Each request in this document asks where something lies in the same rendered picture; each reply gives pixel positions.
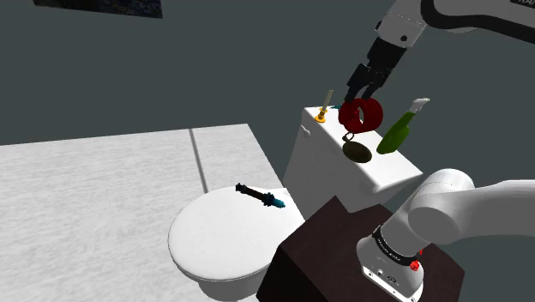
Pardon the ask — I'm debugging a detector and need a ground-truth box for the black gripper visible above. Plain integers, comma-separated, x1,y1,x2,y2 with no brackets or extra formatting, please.
344,36,408,104

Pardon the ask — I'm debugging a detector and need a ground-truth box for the candle in orange holder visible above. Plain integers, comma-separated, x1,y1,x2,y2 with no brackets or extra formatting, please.
314,89,334,124

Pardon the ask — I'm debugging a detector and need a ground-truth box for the green spray bottle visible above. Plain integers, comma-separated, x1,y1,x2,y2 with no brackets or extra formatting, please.
376,97,431,155

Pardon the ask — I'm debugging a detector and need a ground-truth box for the dark olive oval dish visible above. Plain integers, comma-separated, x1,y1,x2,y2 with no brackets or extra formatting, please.
341,131,373,164

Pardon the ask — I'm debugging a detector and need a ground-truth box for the white toilet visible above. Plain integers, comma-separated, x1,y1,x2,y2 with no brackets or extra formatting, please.
167,106,424,302

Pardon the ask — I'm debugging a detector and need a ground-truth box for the black and teal brush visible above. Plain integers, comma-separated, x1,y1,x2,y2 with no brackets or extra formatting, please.
235,182,286,209

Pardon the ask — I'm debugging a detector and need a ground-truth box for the dark brown robot stand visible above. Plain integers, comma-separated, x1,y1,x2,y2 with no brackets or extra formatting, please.
255,195,466,302

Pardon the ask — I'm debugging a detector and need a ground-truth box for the red ribbed ring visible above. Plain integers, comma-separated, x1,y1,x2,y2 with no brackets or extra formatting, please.
338,97,384,134

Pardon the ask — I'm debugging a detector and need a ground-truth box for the dark wall picture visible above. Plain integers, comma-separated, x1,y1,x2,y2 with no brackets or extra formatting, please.
32,0,164,20

